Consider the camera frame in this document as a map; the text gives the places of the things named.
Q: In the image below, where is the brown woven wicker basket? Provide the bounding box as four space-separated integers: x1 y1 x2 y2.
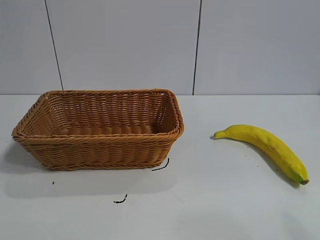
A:
11 88 185 171

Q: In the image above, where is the yellow banana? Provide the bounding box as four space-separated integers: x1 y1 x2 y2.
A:
213 124 310 186

